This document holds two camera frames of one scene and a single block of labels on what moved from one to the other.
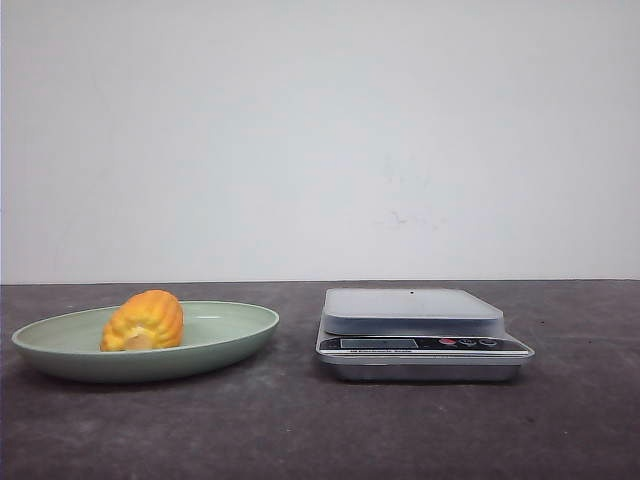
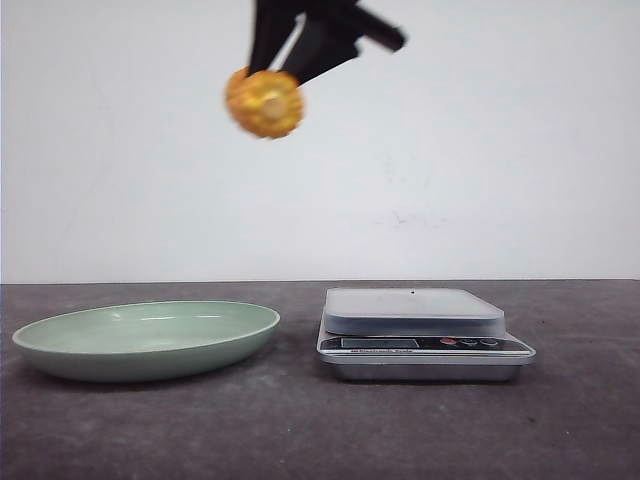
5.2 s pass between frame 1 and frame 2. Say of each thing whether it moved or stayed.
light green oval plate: stayed
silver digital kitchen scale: stayed
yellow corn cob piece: moved
